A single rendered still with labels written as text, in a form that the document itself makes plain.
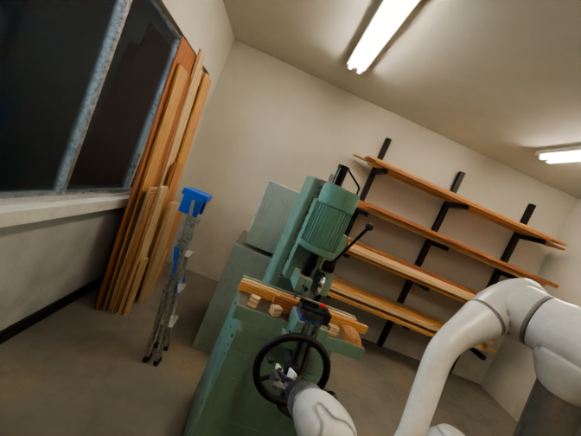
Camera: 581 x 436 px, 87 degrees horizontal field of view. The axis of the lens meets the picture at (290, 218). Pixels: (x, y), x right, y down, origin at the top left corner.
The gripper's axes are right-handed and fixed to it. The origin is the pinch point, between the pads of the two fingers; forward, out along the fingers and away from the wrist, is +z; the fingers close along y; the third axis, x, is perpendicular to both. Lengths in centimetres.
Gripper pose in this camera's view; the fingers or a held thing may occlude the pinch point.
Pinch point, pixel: (284, 373)
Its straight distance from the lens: 103.9
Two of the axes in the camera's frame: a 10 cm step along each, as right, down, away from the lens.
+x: -3.3, 9.1, -2.6
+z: -2.5, 1.8, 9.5
